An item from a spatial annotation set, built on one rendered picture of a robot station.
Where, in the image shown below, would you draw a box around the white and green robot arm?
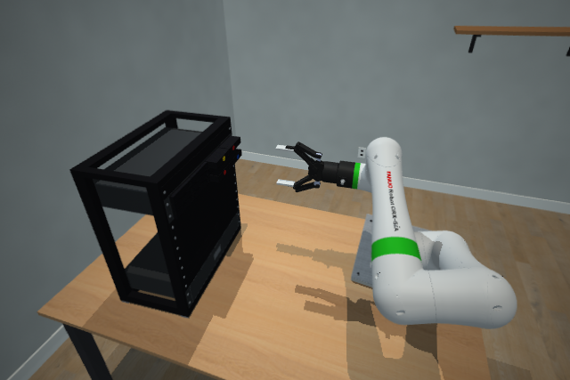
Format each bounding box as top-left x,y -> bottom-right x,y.
336,137 -> 517,329

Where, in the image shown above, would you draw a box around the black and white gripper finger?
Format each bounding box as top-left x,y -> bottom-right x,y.
275,141 -> 322,172
276,174 -> 321,192

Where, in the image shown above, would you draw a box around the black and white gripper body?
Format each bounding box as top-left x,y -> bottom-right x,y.
308,160 -> 339,183

